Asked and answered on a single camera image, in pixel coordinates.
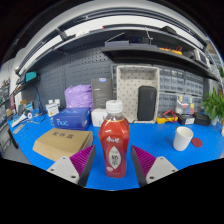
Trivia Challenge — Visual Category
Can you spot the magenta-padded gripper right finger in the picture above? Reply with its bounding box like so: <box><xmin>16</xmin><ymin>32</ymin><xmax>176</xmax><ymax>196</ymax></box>
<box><xmin>129</xmin><ymin>144</ymin><xmax>179</xmax><ymax>188</ymax></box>

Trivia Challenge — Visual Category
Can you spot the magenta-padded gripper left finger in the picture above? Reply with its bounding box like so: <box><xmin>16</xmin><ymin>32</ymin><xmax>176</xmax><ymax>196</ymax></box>
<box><xmin>46</xmin><ymin>144</ymin><xmax>97</xmax><ymax>188</ymax></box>

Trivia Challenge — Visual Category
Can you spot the red drink bottle white cap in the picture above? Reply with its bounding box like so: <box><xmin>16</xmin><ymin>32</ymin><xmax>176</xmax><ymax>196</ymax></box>
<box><xmin>98</xmin><ymin>99</ymin><xmax>131</xmax><ymax>179</ymax></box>

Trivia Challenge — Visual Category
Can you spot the brown cardboard box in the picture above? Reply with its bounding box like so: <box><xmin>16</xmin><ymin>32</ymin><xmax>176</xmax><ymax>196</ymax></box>
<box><xmin>32</xmin><ymin>127</ymin><xmax>94</xmax><ymax>163</ymax></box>

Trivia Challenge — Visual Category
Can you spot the white cup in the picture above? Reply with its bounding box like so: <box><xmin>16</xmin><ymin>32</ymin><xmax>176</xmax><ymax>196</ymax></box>
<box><xmin>172</xmin><ymin>125</ymin><xmax>195</xmax><ymax>152</ymax></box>

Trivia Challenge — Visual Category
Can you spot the flat round red coaster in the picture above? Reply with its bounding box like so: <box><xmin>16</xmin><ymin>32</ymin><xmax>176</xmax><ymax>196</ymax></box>
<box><xmin>190</xmin><ymin>137</ymin><xmax>204</xmax><ymax>149</ymax></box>

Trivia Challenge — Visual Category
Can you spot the blue cardboard box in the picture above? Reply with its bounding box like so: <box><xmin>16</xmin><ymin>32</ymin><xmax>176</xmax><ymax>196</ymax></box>
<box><xmin>52</xmin><ymin>107</ymin><xmax>93</xmax><ymax>131</ymax></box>

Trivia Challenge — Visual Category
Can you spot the yellow multimeter with red leads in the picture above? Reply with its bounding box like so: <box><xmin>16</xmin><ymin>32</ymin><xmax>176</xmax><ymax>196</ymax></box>
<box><xmin>155</xmin><ymin>109</ymin><xmax>179</xmax><ymax>125</ymax></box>

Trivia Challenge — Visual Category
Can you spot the black box with white label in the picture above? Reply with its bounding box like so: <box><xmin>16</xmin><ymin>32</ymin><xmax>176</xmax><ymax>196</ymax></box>
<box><xmin>176</xmin><ymin>113</ymin><xmax>196</xmax><ymax>126</ymax></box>

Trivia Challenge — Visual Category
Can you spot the small white box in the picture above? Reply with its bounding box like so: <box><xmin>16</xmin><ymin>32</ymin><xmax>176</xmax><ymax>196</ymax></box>
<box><xmin>90</xmin><ymin>108</ymin><xmax>108</xmax><ymax>128</ymax></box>

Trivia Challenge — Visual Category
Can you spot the white socket block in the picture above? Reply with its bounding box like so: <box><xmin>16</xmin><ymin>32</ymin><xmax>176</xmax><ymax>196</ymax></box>
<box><xmin>44</xmin><ymin>98</ymin><xmax>62</xmax><ymax>118</ymax></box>

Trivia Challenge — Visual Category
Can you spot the flat black box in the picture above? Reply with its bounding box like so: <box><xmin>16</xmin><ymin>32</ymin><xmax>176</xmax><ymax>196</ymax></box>
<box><xmin>193</xmin><ymin>111</ymin><xmax>212</xmax><ymax>127</ymax></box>

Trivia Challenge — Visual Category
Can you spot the small clear drawer cabinet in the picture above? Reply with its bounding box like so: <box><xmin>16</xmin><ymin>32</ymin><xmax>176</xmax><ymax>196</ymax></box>
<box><xmin>158</xmin><ymin>93</ymin><xmax>178</xmax><ymax>118</ymax></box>
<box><xmin>193</xmin><ymin>96</ymin><xmax>205</xmax><ymax>114</ymax></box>

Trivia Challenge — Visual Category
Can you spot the drawer cabinet with coloured labels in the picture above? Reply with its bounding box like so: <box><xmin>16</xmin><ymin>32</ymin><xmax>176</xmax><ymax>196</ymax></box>
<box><xmin>175</xmin><ymin>94</ymin><xmax>195</xmax><ymax>116</ymax></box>

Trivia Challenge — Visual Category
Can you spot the white plant pot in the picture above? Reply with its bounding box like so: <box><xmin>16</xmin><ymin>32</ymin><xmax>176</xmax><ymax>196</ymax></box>
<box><xmin>210</xmin><ymin>114</ymin><xmax>219</xmax><ymax>127</ymax></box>

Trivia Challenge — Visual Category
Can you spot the purple plastic bag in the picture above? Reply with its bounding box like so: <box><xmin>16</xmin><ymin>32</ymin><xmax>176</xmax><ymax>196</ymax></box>
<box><xmin>64</xmin><ymin>84</ymin><xmax>94</xmax><ymax>111</ymax></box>

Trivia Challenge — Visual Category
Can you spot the white pegboard tray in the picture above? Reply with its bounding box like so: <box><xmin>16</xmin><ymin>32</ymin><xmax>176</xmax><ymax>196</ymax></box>
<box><xmin>115</xmin><ymin>65</ymin><xmax>161</xmax><ymax>124</ymax></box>

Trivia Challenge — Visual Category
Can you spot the dark grey upright box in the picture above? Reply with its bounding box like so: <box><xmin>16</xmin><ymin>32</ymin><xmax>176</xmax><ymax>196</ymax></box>
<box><xmin>90</xmin><ymin>77</ymin><xmax>114</xmax><ymax>110</ymax></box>

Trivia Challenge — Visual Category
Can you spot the green leafy plant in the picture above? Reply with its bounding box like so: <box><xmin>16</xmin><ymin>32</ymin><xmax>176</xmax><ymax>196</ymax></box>
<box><xmin>201</xmin><ymin>87</ymin><xmax>224</xmax><ymax>126</ymax></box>

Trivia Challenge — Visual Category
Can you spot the wide clear drawer cabinet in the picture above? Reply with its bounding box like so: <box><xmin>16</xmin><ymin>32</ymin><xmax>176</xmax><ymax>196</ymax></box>
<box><xmin>111</xmin><ymin>64</ymin><xmax>186</xmax><ymax>101</ymax></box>

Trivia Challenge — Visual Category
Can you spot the teal bin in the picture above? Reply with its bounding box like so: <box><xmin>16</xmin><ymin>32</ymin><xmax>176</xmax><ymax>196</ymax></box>
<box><xmin>24</xmin><ymin>71</ymin><xmax>38</xmax><ymax>84</ymax></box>

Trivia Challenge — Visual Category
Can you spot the black wall shelf unit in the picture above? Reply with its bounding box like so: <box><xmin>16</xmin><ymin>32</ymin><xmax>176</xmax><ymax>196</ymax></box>
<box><xmin>14</xmin><ymin>26</ymin><xmax>221</xmax><ymax>83</ymax></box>

